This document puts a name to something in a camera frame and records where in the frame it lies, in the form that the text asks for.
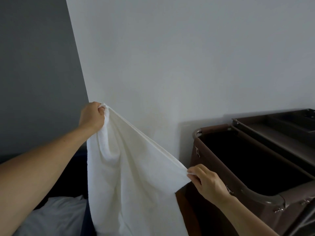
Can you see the person's left hand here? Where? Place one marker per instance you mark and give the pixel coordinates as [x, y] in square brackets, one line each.
[91, 117]

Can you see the person's right hand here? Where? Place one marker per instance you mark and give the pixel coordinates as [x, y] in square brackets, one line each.
[209, 184]

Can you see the brown housekeeping cart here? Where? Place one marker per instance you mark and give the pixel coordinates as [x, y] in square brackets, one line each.
[246, 157]

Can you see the white towel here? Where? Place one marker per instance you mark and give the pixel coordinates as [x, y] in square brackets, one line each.
[133, 181]

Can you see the person's left forearm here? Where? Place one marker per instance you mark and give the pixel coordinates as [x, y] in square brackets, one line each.
[32, 181]

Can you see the person's right forearm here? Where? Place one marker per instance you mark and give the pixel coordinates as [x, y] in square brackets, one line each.
[246, 218]

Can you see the round wooden side table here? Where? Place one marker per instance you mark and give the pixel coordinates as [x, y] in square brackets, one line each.
[183, 213]

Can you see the grey door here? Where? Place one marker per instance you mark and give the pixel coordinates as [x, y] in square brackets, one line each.
[37, 71]

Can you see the white pillowcase black piping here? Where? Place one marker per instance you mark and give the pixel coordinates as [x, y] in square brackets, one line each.
[56, 216]

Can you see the navy laundry hamper white frame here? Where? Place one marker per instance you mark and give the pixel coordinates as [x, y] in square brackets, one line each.
[71, 179]

